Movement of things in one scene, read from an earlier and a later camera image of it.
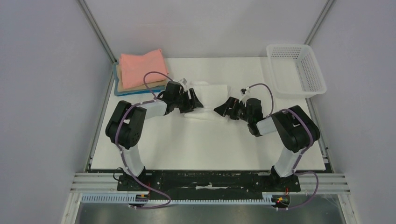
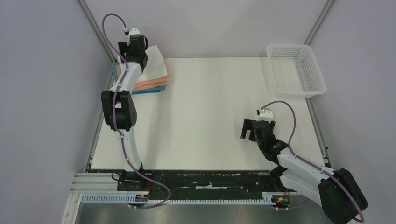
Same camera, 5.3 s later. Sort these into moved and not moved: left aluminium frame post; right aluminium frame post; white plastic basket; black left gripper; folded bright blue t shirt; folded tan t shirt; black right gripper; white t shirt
Moved: black left gripper; black right gripper; white t shirt
Not moved: left aluminium frame post; folded tan t shirt; right aluminium frame post; folded bright blue t shirt; white plastic basket
